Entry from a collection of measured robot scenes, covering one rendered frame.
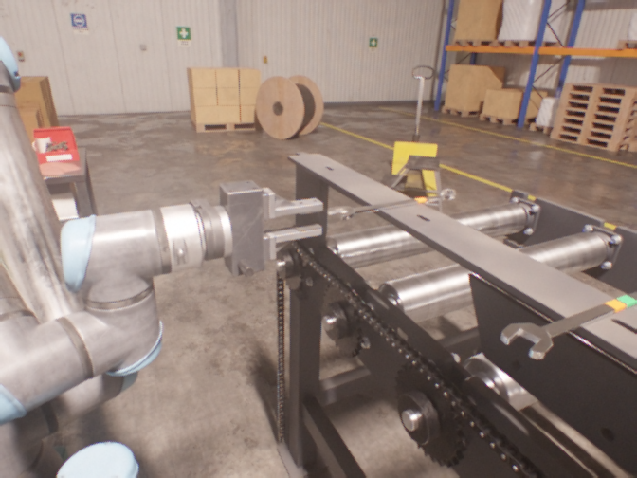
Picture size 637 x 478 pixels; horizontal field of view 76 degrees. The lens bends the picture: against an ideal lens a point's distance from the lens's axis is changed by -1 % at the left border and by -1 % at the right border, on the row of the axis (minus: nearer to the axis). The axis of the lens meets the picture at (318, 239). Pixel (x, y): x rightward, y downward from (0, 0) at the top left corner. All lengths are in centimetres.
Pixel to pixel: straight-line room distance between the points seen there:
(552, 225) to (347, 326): 102
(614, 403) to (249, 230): 50
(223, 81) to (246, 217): 730
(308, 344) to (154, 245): 86
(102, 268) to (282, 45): 1076
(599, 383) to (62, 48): 1026
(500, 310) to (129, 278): 51
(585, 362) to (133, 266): 57
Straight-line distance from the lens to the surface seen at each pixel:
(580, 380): 62
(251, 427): 188
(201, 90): 781
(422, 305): 101
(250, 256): 62
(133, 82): 1043
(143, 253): 56
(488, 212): 158
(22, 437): 92
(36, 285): 90
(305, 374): 141
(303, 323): 128
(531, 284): 56
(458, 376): 80
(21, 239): 89
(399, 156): 557
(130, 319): 60
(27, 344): 60
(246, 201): 58
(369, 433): 187
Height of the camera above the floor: 142
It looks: 25 degrees down
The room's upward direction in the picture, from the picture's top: 2 degrees clockwise
